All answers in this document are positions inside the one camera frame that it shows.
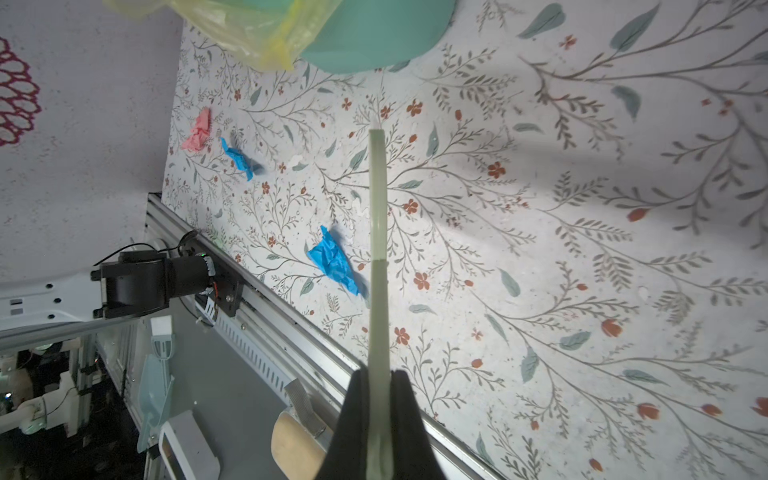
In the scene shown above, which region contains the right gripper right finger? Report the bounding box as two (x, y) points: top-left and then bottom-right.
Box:
(390, 370), (446, 480)

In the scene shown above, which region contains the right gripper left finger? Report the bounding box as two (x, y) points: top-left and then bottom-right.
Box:
(315, 367), (369, 480)

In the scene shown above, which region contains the pink paper scrap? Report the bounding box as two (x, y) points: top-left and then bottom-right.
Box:
(181, 107), (211, 152)

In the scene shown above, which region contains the blue paper scrap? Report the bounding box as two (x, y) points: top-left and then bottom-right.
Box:
(220, 137), (254, 182)
(308, 226), (360, 296)

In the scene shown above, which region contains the green bin with bag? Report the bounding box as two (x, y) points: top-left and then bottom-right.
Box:
(107, 0), (456, 74)

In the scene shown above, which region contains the light green hand brush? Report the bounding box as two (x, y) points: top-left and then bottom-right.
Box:
(366, 127), (394, 479)

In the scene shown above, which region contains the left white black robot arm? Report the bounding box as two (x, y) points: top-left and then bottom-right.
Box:
(1, 231), (245, 337)

